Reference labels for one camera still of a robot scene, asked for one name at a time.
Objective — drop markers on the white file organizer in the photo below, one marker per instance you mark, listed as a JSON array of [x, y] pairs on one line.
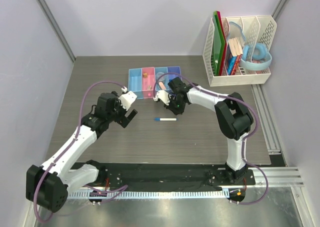
[[252, 30]]

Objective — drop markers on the blue headphones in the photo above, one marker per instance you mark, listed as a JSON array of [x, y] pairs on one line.
[[261, 58]]

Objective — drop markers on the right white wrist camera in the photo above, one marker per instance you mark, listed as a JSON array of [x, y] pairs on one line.
[[162, 96]]

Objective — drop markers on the red folder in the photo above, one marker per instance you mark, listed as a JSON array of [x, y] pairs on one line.
[[223, 43]]

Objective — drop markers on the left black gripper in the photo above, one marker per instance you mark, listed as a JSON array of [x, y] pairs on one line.
[[123, 120]]

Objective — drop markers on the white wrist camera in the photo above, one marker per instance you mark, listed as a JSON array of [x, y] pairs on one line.
[[127, 99], [162, 96]]

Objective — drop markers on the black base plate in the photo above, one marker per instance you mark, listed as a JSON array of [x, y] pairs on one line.
[[147, 177]]

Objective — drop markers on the pink drawer box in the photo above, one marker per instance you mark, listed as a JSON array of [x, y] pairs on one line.
[[148, 81]]

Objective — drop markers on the clear tape roll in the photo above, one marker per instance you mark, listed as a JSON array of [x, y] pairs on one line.
[[160, 76]]

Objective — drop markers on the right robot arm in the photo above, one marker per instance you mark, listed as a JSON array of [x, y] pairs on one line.
[[233, 116]]

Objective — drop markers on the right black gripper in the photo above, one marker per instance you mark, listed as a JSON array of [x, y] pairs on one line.
[[169, 107]]

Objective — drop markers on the light blue drawer box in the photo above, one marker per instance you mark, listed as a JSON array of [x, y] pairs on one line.
[[135, 82]]

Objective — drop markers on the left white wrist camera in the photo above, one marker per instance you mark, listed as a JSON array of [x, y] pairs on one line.
[[127, 99]]

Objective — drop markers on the white cable duct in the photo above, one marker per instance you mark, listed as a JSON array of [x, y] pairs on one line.
[[85, 194]]

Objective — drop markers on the pink eraser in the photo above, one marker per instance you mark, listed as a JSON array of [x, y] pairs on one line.
[[162, 86]]

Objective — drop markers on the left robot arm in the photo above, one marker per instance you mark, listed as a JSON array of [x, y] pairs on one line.
[[50, 184]]

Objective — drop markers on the green folder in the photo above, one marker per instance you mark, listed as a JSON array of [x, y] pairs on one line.
[[216, 46]]

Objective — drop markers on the blue marker pen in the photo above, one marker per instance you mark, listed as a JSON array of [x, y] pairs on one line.
[[159, 119]]

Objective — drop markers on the books stack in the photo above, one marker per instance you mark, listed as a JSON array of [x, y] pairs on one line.
[[233, 55]]

